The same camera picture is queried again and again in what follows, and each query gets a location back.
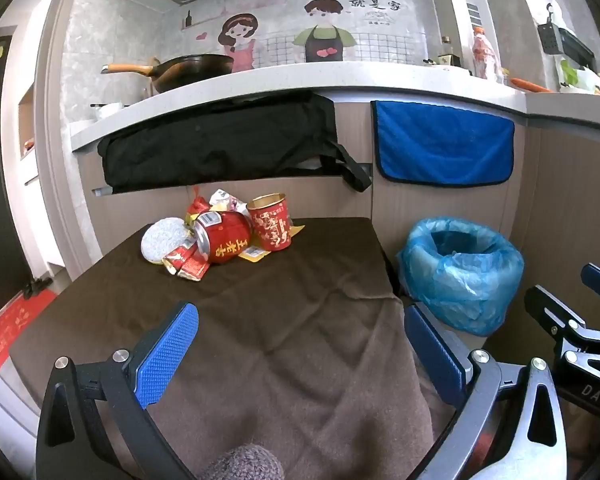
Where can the person's left forearm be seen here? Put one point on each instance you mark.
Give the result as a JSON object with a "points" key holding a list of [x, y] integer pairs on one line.
{"points": [[245, 462]]}

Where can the yellow snack packet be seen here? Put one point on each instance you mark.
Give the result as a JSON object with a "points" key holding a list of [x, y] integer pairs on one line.
{"points": [[252, 256]]}

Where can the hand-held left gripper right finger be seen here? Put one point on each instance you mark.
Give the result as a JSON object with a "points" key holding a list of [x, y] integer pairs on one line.
{"points": [[432, 355]]}

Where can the red snack wrapper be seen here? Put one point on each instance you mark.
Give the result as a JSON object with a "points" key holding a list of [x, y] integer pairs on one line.
{"points": [[190, 265]]}

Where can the blue towel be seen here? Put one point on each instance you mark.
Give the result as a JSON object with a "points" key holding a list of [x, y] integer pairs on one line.
{"points": [[440, 145]]}

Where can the red drink can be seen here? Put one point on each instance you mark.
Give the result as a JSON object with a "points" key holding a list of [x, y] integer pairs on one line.
{"points": [[227, 240]]}

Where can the red label plastic bottle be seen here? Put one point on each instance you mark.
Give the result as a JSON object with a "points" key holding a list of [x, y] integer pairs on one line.
{"points": [[485, 55]]}

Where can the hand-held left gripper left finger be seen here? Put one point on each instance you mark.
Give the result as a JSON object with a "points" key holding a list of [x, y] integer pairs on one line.
{"points": [[172, 350]]}

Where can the black wall rack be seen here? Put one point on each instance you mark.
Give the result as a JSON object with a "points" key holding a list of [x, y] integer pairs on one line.
{"points": [[565, 40]]}

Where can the red floor mat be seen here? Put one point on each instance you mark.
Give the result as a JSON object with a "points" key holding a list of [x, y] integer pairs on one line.
{"points": [[10, 330]]}

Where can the carrot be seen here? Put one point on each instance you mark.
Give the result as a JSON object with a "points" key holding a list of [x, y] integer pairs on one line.
{"points": [[530, 85]]}

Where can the black wok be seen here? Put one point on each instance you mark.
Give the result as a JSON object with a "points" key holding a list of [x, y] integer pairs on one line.
{"points": [[195, 70]]}

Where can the bin with blue bag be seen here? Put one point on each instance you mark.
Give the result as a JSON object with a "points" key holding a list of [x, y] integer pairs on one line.
{"points": [[460, 280]]}

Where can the green vegetables plastic bag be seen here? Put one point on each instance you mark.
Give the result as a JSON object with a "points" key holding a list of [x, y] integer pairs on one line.
{"points": [[580, 77]]}

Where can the white round foil lid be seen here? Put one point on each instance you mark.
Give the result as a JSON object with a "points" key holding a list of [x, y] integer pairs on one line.
{"points": [[162, 240]]}

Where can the white wrapper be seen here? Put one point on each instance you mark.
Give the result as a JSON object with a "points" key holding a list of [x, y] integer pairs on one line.
{"points": [[225, 200]]}

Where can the black cloth bag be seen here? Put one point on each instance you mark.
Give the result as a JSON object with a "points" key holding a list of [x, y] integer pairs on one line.
{"points": [[205, 145]]}

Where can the red paper cup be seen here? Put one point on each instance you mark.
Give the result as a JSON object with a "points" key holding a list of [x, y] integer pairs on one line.
{"points": [[270, 225]]}

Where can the brown blanket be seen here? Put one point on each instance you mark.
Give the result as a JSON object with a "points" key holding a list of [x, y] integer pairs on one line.
{"points": [[290, 320]]}

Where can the black slippers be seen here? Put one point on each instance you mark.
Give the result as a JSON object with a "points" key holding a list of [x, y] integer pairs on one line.
{"points": [[32, 286]]}

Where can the cartoon wall poster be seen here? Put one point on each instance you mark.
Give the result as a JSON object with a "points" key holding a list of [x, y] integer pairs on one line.
{"points": [[330, 35]]}

